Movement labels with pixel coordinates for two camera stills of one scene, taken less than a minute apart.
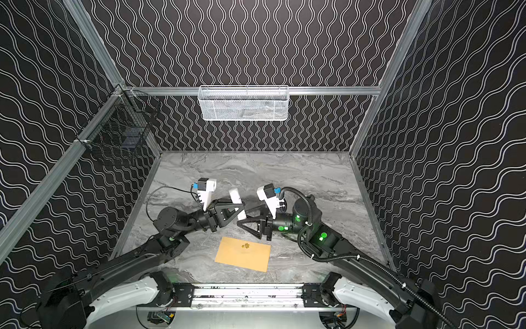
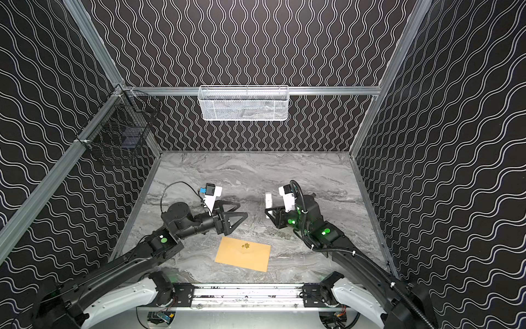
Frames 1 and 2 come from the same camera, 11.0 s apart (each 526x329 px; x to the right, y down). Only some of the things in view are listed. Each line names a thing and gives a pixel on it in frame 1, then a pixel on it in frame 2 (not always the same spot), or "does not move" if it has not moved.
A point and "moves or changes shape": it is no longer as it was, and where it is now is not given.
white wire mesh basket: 243,103 does not move
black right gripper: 265,226 to 279,216
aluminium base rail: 255,296 does not move
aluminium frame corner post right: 414,27 does not move
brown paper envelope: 244,253 does not move
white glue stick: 235,199 moves or changes shape
